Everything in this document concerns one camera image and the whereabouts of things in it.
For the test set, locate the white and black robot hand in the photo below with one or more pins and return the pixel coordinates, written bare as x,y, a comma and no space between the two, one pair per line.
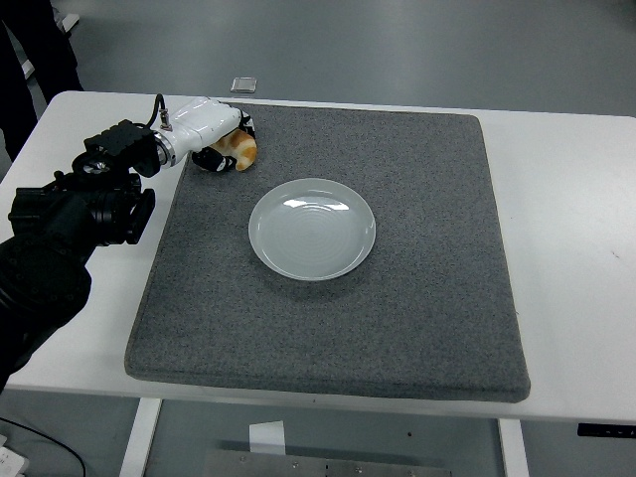
204,121

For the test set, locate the golden croissant bread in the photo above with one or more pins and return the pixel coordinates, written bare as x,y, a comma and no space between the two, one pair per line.
241,146

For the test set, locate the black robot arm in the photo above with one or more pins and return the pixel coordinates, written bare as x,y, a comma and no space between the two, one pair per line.
54,233

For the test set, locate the pale grey round plate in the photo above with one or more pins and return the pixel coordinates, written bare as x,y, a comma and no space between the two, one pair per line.
311,231

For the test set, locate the grey metal plate with screws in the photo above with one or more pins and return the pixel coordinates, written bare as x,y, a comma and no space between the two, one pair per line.
323,464

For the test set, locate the small silver floor socket cover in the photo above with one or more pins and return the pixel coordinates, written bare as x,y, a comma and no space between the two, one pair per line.
244,85

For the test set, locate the white metal stand base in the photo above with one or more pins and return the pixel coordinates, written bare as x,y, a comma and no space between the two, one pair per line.
72,21

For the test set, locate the person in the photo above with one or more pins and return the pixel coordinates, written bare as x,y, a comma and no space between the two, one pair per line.
54,45

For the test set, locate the grey felt mat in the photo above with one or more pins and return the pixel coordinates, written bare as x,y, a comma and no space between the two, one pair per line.
348,338

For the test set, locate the white paper piece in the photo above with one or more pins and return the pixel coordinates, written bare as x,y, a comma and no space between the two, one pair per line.
267,436

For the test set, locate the white table leg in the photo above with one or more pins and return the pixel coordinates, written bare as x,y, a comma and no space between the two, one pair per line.
514,449
139,437

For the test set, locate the white power strip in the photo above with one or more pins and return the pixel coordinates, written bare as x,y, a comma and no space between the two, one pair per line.
11,459

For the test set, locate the black table control panel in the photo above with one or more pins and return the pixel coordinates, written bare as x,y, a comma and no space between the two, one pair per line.
606,430

